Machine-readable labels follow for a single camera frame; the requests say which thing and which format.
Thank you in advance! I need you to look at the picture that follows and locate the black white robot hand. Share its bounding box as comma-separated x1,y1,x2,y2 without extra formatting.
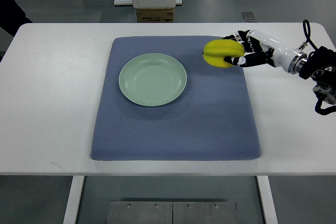
224,29,308,74

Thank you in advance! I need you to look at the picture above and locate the yellow starfruit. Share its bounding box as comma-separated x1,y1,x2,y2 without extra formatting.
203,39,245,68

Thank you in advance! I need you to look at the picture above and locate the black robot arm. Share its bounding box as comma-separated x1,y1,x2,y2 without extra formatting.
299,46,335,105

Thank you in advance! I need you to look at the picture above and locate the grey floor outlet plate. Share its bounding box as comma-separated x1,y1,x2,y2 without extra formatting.
242,12,257,20

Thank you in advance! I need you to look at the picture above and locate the light green plate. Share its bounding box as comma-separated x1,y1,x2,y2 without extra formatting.
119,53,187,107

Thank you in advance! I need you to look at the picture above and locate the blue quilted mat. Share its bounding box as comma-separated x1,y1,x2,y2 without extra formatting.
89,36,262,162

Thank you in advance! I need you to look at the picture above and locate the cardboard box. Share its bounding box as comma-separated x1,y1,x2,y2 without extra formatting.
136,8,175,23

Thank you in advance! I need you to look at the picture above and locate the white right table leg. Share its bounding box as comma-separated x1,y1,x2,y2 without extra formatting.
256,176,278,224

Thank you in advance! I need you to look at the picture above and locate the white table leg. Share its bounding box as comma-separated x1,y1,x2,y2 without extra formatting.
256,176,278,224
63,176,85,224

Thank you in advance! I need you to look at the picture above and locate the white left table leg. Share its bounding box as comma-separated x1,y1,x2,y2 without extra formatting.
63,176,85,224

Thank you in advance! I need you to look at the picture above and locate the person in dark clothes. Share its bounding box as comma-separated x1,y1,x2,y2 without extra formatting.
1,0,32,37

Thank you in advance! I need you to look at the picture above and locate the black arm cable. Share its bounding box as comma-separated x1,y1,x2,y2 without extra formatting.
300,19,336,115

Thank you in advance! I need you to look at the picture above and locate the metal floor base plate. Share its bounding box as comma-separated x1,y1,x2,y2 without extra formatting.
107,201,238,223

